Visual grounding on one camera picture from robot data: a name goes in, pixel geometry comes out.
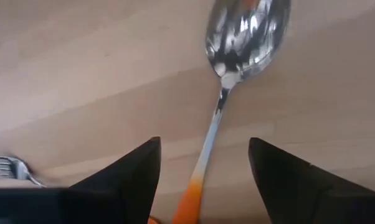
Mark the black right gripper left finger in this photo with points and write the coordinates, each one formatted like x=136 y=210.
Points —
x=125 y=189

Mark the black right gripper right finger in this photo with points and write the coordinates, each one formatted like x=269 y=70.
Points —
x=293 y=193

